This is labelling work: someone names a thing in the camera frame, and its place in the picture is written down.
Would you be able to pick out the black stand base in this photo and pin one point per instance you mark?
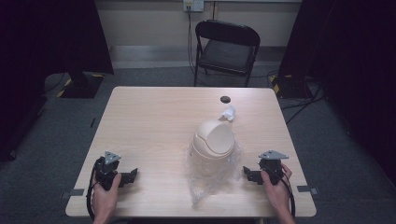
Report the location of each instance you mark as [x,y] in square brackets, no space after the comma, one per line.
[81,87]
[289,88]

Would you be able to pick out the beige swing-lid trash bin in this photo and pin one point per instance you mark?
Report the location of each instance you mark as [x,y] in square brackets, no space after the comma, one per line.
[211,146]

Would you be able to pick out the person's left hand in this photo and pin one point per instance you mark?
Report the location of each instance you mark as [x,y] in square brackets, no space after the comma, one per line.
[104,200]

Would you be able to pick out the grey tape strip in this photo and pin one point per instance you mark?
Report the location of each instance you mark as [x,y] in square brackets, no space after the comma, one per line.
[73,193]
[307,189]

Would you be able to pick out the clear plastic bag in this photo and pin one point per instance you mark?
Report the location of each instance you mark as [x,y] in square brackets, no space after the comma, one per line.
[202,186]

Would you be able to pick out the white wall socket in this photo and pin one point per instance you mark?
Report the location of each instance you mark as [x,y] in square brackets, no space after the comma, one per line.
[193,5]

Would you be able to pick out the person's right hand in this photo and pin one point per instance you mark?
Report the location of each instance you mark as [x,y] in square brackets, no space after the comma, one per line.
[278,196]

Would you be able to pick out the dark curtain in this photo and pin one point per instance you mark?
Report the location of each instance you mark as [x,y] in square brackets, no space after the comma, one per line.
[46,46]
[351,62]

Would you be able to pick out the black folding chair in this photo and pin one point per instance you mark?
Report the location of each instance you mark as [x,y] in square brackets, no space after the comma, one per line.
[227,53]

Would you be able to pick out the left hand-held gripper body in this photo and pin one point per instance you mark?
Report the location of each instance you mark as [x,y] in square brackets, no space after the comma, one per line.
[107,169]

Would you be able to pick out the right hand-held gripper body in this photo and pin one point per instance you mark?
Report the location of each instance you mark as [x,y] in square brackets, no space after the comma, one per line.
[272,168]

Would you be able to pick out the white paper ball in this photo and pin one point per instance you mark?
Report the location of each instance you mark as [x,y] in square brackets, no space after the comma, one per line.
[228,113]

